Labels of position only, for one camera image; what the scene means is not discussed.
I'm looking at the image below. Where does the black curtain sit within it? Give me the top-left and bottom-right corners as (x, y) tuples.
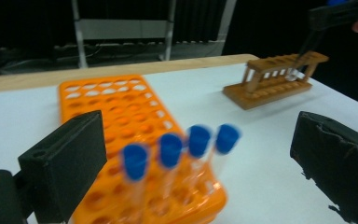
(172, 0), (227, 45)

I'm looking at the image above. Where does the orange plastic test tube rack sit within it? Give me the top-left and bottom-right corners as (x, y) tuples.
(58, 74), (227, 224)

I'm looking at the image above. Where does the grey power strip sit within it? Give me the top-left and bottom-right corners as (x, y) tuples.
(54, 42), (169, 52)

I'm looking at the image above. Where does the wooden test tube rack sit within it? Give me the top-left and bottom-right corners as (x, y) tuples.
(223, 50), (330, 111)

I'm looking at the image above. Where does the white stand post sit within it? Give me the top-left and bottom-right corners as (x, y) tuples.
(215, 0), (238, 57)

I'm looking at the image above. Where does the grey metal frame stand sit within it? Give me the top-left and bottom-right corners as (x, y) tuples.
(71, 0), (177, 69)

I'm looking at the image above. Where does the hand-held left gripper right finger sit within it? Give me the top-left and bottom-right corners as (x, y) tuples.
(290, 110), (358, 224)

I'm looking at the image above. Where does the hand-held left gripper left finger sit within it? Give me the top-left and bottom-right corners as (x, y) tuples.
(18, 109), (108, 224)

